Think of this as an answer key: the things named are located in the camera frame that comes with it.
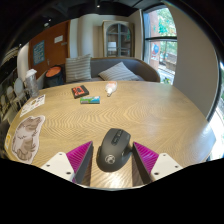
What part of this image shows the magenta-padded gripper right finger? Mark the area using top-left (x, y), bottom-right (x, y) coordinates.
top-left (132, 141), bottom-right (184, 185)

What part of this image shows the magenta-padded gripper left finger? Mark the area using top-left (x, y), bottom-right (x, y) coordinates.
top-left (39, 140), bottom-right (94, 185)

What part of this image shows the black computer mouse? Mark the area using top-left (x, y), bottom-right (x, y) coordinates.
top-left (96, 127), bottom-right (133, 173)

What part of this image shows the cat-shaped mouse pad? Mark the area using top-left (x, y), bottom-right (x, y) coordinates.
top-left (10, 114), bottom-right (46, 165)

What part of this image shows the small green packet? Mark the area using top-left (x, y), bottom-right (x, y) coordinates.
top-left (79, 95), bottom-right (101, 105)

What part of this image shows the white sticker sheet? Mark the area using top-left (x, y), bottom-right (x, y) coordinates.
top-left (19, 94), bottom-right (47, 118)

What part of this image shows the small clear plastic bottle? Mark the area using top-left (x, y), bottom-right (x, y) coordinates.
top-left (104, 80), bottom-right (118, 98)

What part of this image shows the black bag with orange top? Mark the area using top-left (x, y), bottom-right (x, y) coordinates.
top-left (44, 65), bottom-right (65, 89)

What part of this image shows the clear shaker bottle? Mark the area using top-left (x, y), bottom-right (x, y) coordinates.
top-left (24, 68), bottom-right (40, 99)

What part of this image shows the grey curved sofa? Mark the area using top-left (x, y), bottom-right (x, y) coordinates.
top-left (63, 56), bottom-right (161, 84)

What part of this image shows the large striped cushion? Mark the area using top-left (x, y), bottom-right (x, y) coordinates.
top-left (64, 54), bottom-right (93, 84)

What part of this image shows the group of white chairs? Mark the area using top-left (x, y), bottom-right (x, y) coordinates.
top-left (4, 78), bottom-right (28, 111)

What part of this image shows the flat striped cushion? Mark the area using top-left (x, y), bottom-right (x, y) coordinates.
top-left (97, 61), bottom-right (140, 82)

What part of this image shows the large framed window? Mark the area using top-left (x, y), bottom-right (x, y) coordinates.
top-left (142, 7), bottom-right (178, 85)

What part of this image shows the arched glass-door cabinet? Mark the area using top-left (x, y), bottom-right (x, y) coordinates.
top-left (101, 20), bottom-right (135, 58)

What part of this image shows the blue wall poster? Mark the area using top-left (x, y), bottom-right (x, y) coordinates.
top-left (32, 40), bottom-right (46, 66)

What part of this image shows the white wall notice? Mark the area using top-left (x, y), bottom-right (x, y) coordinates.
top-left (53, 34), bottom-right (64, 44)

